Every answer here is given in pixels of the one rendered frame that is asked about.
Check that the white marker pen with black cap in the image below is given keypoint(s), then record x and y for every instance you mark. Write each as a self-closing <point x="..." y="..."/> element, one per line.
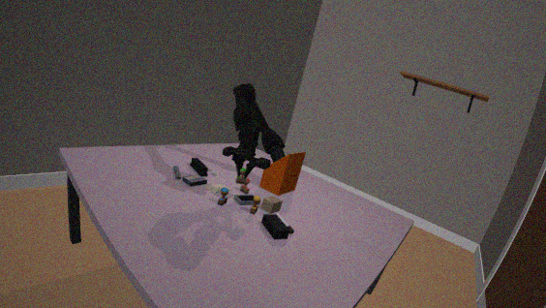
<point x="286" y="223"/>

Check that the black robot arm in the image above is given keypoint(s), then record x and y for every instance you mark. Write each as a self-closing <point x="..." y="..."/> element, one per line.
<point x="251" y="121"/>

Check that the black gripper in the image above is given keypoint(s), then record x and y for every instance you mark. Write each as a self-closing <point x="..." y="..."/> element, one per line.
<point x="261" y="163"/>

